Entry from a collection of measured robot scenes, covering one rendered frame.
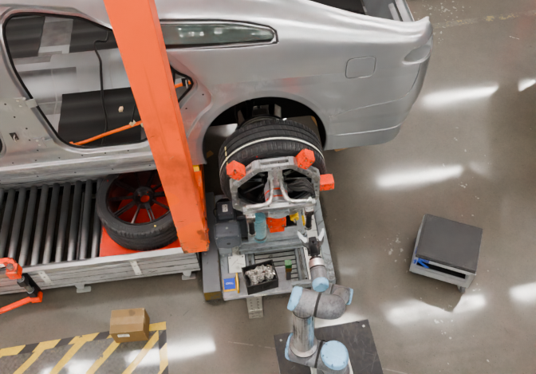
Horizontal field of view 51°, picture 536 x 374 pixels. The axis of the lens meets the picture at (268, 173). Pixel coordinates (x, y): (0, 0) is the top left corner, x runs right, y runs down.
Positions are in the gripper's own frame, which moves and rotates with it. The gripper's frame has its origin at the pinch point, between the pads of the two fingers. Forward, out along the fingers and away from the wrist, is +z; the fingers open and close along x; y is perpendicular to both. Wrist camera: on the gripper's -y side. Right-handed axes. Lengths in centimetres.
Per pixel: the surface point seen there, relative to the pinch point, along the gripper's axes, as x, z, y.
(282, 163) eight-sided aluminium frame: -11.6, 28.1, -29.5
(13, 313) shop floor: -208, 9, 78
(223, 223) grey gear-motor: -53, 37, 41
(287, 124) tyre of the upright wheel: -5, 54, -33
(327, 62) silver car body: 19, 62, -70
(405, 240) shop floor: 77, 29, 85
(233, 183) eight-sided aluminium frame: -41, 27, -16
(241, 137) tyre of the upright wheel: -33, 49, -31
